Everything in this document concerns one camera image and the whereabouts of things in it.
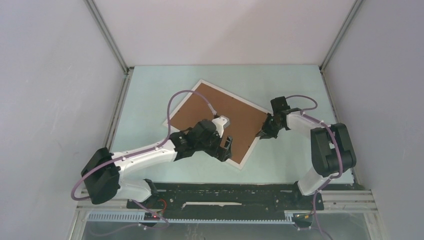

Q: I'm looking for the right corner aluminium profile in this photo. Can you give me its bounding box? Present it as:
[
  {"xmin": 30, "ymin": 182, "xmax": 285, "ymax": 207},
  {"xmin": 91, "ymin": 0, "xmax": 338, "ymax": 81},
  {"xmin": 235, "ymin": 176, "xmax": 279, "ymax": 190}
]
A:
[{"xmin": 319, "ymin": 0, "xmax": 365, "ymax": 74}]

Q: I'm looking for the corner aluminium profile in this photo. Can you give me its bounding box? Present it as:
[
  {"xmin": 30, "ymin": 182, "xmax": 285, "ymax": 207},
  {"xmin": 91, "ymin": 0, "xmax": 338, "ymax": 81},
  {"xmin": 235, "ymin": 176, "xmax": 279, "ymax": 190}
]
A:
[
  {"xmin": 84, "ymin": 0, "xmax": 129, "ymax": 75},
  {"xmin": 319, "ymin": 0, "xmax": 365, "ymax": 74}
]

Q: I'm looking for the left corner aluminium profile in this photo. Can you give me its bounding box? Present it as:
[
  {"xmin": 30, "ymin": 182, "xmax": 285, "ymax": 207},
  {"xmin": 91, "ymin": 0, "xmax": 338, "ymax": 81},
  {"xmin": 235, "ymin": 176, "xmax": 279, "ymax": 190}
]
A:
[{"xmin": 84, "ymin": 0, "xmax": 129, "ymax": 75}]

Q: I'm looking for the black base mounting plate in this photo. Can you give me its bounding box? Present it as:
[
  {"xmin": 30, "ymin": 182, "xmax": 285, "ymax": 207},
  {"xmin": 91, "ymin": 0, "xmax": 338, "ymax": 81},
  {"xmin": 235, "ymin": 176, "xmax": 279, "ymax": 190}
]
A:
[{"xmin": 146, "ymin": 183, "xmax": 324, "ymax": 221}]

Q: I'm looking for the white toothed cable duct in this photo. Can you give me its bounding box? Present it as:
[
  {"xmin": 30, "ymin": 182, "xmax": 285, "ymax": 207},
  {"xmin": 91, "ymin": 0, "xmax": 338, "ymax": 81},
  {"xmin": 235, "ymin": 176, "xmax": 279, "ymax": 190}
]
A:
[{"xmin": 86, "ymin": 211, "xmax": 295, "ymax": 224}]

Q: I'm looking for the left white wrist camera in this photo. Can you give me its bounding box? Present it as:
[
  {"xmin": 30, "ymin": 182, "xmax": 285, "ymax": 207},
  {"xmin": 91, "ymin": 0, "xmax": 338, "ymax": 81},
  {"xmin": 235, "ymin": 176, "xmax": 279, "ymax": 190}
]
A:
[{"xmin": 211, "ymin": 116, "xmax": 230, "ymax": 137}]

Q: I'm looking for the brown backing board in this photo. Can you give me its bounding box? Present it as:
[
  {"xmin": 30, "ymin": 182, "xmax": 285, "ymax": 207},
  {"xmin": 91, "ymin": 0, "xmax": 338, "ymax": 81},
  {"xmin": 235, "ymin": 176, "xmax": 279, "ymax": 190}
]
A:
[{"xmin": 165, "ymin": 82, "xmax": 270, "ymax": 165}]

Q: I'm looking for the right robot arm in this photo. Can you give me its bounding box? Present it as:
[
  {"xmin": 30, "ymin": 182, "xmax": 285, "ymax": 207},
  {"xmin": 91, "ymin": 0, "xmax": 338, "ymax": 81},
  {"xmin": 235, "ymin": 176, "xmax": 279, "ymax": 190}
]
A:
[{"xmin": 256, "ymin": 96, "xmax": 357, "ymax": 209}]

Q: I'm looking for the white picture frame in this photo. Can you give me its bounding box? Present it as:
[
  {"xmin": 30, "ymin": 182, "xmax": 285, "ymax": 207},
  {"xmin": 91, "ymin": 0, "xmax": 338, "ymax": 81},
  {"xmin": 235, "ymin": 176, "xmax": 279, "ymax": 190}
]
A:
[{"xmin": 162, "ymin": 79, "xmax": 274, "ymax": 171}]

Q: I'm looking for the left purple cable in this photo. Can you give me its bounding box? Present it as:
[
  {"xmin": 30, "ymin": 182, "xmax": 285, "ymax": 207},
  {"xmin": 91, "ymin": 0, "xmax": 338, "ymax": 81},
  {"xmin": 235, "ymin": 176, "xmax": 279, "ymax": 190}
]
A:
[{"xmin": 70, "ymin": 90, "xmax": 220, "ymax": 238}]

